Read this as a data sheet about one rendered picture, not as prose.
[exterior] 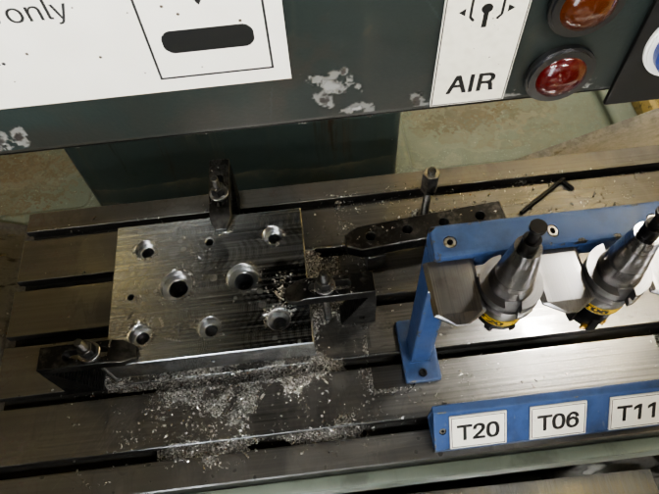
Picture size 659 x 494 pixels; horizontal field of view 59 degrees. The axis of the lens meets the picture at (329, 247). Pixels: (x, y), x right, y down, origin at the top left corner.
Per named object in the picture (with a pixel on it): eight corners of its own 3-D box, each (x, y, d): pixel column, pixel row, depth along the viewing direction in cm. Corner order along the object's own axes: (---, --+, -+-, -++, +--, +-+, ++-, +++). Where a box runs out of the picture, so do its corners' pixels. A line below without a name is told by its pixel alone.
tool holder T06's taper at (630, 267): (635, 249, 59) (665, 212, 54) (648, 287, 57) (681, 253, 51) (591, 250, 60) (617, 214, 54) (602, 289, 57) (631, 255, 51)
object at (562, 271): (597, 311, 58) (600, 307, 57) (544, 317, 58) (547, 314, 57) (575, 250, 62) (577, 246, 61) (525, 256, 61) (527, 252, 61)
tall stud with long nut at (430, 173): (432, 222, 101) (442, 175, 89) (417, 223, 101) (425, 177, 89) (430, 208, 102) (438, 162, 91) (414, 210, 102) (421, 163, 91)
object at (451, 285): (488, 323, 58) (489, 320, 57) (435, 329, 58) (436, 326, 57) (472, 262, 61) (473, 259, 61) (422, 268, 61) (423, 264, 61)
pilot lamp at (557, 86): (581, 98, 24) (600, 56, 22) (527, 104, 24) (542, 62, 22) (576, 88, 24) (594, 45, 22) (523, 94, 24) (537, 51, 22)
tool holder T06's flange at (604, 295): (632, 254, 62) (642, 241, 60) (649, 306, 59) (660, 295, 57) (573, 256, 62) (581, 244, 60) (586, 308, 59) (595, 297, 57)
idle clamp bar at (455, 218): (500, 244, 98) (509, 223, 92) (349, 273, 96) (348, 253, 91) (490, 220, 100) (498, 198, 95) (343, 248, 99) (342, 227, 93)
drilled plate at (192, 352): (316, 355, 85) (313, 342, 81) (117, 378, 84) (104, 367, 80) (302, 223, 97) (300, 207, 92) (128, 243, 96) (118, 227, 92)
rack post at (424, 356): (441, 380, 86) (477, 292, 61) (405, 384, 86) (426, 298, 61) (429, 319, 91) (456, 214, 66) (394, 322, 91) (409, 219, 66)
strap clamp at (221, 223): (242, 259, 98) (225, 209, 85) (223, 261, 98) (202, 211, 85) (240, 196, 105) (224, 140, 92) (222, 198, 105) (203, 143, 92)
